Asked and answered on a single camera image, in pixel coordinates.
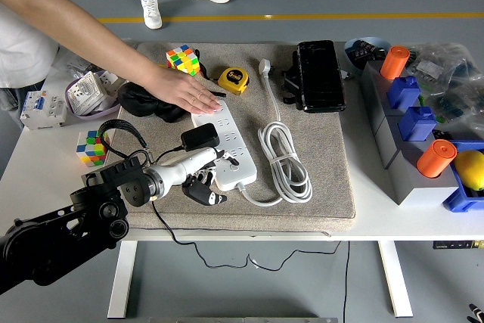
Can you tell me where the black and white robot right hand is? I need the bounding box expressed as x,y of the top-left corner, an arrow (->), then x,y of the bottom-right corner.
467,303 -> 484,323

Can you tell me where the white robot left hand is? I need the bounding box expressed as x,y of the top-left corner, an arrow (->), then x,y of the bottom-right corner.
157,147 -> 241,207

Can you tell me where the person's hand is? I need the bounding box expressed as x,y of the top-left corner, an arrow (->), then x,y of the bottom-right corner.
143,67 -> 223,116

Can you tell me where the black plug adapter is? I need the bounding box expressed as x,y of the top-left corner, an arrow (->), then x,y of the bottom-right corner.
180,122 -> 220,152

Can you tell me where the thin black plug cord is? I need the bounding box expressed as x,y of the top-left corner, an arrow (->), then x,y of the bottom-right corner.
150,146 -> 342,272

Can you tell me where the white power strip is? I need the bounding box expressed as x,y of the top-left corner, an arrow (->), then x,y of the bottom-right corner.
191,100 -> 258,192

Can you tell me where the large colourful puzzle cube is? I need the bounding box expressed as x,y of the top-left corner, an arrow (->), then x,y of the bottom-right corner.
166,44 -> 201,77

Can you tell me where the black cloth bundle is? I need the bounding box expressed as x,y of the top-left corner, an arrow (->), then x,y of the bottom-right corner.
116,81 -> 188,123

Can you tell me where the yellow tape measure with print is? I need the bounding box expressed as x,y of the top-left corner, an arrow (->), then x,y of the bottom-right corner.
217,66 -> 250,96

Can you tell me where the table control panel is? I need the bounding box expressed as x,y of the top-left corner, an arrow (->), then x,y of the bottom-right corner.
433,239 -> 484,250

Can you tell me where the grey-brown mat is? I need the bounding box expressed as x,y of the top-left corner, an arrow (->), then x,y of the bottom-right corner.
101,41 -> 357,233

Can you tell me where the purple tray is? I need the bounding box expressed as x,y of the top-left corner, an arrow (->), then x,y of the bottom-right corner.
64,80 -> 122,122

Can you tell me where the white table leg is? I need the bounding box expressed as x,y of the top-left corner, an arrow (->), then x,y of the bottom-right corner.
107,240 -> 138,319
377,240 -> 414,318

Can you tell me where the small colourful puzzle cube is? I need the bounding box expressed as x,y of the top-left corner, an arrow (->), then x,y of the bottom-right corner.
76,129 -> 110,168

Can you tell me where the clear bag of metal parts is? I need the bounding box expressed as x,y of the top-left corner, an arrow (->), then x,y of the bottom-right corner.
56,46 -> 98,82

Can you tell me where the blue bin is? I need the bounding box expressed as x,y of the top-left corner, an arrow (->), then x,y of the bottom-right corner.
442,139 -> 484,213

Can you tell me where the glossy black case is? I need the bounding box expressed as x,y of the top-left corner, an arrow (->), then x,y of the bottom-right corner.
296,39 -> 347,114

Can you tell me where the white circuit breaker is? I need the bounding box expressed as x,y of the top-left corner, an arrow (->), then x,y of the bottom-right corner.
19,89 -> 68,131

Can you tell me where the grey block holder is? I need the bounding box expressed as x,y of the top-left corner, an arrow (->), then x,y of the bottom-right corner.
358,60 -> 461,207

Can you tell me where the yellow lemon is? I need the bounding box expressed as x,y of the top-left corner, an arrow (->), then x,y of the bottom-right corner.
453,150 -> 484,191

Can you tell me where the orange cylinder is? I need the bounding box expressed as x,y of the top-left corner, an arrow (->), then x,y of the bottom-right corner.
416,138 -> 458,179
380,45 -> 411,81

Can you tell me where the black parts packet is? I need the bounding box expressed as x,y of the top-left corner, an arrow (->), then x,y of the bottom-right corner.
349,40 -> 387,70

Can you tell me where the blue block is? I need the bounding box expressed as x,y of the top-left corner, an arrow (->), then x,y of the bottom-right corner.
386,75 -> 422,110
398,106 -> 438,142

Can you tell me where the light blue bowl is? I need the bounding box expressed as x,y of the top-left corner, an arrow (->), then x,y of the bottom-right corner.
343,36 -> 392,74

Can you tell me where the clear bag of dark parts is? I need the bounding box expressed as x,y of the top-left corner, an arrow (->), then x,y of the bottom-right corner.
427,73 -> 484,137

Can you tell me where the clear bag with white label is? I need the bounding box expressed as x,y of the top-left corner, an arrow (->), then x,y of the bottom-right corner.
407,42 -> 473,84

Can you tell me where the black lanyard strap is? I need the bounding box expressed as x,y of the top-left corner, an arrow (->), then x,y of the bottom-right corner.
196,49 -> 228,98

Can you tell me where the small white wall socket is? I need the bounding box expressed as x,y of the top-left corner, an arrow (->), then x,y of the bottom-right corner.
98,69 -> 128,95

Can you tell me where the white power strip cord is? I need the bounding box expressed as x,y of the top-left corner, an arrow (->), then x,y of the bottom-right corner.
236,57 -> 314,207

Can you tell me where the hanging black cable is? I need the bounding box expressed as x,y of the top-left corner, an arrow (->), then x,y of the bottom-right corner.
342,240 -> 351,323

